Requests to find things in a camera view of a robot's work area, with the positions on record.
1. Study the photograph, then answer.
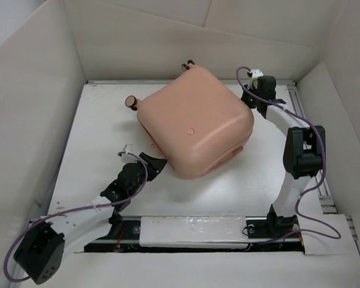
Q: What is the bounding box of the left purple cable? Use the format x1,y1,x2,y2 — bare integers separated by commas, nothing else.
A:
3,151,148,282

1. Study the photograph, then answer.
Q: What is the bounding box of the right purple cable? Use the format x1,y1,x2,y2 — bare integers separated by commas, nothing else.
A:
235,66,343,245

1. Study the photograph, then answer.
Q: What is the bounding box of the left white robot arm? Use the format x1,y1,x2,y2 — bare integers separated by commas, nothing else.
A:
13,152,167,285

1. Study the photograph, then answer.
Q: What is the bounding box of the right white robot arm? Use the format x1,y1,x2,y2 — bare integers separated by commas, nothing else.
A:
241,72,325,239

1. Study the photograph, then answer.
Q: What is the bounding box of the purple cable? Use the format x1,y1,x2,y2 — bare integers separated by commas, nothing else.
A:
235,66,343,245
3,151,148,282

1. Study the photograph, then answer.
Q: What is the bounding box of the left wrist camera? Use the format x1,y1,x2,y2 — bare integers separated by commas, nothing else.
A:
118,143,134,158

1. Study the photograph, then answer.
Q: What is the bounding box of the aluminium frame rail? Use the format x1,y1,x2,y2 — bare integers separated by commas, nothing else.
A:
287,85,358,242

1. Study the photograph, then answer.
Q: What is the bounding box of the pink hard-shell suitcase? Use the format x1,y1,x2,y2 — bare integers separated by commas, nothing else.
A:
125,60,254,179

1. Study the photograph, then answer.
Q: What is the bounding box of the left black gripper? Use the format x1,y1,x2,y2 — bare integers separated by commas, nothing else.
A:
128,152,166,197

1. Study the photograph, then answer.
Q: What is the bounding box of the white padded base rail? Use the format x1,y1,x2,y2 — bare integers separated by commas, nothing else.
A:
139,216,248,248

